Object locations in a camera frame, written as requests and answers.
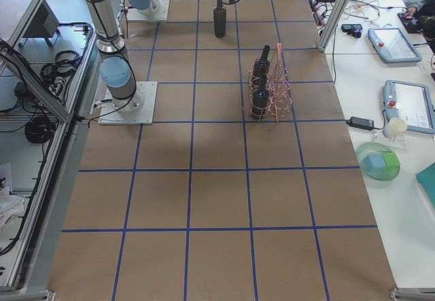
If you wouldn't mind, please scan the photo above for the green bowl with blocks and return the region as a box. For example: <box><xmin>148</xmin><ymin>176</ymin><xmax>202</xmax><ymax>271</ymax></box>
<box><xmin>355</xmin><ymin>142</ymin><xmax>400</xmax><ymax>181</ymax></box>

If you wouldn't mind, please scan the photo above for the copper wire wine basket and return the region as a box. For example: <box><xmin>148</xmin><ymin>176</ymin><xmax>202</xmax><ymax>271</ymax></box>
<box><xmin>248</xmin><ymin>42</ymin><xmax>292</xmax><ymax>122</ymax></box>

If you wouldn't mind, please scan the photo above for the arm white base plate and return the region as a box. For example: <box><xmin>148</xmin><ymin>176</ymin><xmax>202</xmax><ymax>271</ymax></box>
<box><xmin>98</xmin><ymin>82</ymin><xmax>158</xmax><ymax>125</ymax></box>
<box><xmin>126</xmin><ymin>0</ymin><xmax>170</xmax><ymax>22</ymax></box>

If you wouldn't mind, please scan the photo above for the dark wine bottle in basket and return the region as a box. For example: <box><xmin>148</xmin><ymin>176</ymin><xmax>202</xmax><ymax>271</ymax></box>
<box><xmin>252</xmin><ymin>45</ymin><xmax>270</xmax><ymax>80</ymax></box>

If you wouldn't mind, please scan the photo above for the black power adapter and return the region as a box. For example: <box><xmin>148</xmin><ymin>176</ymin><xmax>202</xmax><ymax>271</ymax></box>
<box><xmin>346</xmin><ymin>116</ymin><xmax>375</xmax><ymax>131</ymax></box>

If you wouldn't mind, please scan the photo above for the blue teach pendant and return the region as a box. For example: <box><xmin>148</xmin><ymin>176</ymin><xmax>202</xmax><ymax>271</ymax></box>
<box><xmin>383</xmin><ymin>79</ymin><xmax>434</xmax><ymax>135</ymax></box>
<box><xmin>367</xmin><ymin>27</ymin><xmax>422</xmax><ymax>63</ymax></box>

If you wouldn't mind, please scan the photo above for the dark wine bottle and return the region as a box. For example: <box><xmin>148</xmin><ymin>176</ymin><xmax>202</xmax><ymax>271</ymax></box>
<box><xmin>213</xmin><ymin>0</ymin><xmax>226</xmax><ymax>38</ymax></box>
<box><xmin>252</xmin><ymin>45</ymin><xmax>270</xmax><ymax>80</ymax></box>

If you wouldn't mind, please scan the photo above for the white paper cup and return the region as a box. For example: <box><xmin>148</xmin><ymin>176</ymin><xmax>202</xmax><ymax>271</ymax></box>
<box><xmin>382</xmin><ymin>118</ymin><xmax>407</xmax><ymax>139</ymax></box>

